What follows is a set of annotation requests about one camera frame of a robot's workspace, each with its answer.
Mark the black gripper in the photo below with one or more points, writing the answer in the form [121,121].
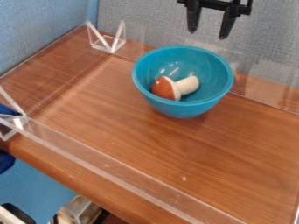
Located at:
[234,8]

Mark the blue plastic bowl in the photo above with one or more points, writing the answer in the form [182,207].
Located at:
[181,61]

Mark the brown spotted toy mushroom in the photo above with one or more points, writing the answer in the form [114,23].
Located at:
[173,90]

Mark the clear acrylic back barrier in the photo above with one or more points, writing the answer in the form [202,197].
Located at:
[262,79]

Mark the clear acrylic barrier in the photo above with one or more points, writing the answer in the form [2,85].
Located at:
[262,79]
[173,200]

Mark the clear acrylic front barrier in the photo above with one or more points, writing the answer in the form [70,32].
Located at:
[173,200]

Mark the black and white object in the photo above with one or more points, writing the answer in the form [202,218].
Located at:
[11,215]

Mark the clear acrylic corner bracket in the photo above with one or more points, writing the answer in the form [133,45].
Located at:
[103,42]

